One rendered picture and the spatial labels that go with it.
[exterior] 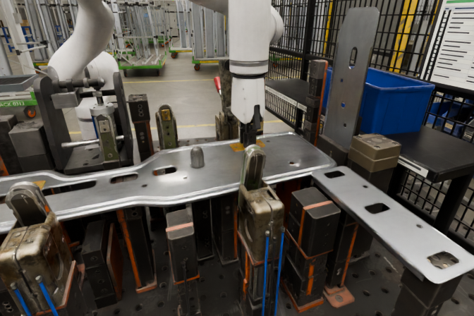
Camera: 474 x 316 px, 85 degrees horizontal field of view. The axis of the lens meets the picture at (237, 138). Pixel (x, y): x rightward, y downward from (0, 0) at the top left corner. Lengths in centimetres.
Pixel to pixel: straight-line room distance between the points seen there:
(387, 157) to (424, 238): 21
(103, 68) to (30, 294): 78
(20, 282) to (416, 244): 57
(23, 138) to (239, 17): 57
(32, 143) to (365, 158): 79
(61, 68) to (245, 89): 67
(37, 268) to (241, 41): 48
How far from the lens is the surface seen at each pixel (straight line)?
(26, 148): 80
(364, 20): 70
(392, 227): 53
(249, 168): 45
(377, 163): 66
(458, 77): 89
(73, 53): 101
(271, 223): 45
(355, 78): 71
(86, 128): 115
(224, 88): 73
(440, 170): 69
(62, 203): 60
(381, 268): 88
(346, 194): 57
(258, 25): 54
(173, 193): 55
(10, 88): 88
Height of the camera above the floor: 132
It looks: 25 degrees down
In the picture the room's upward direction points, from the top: straight up
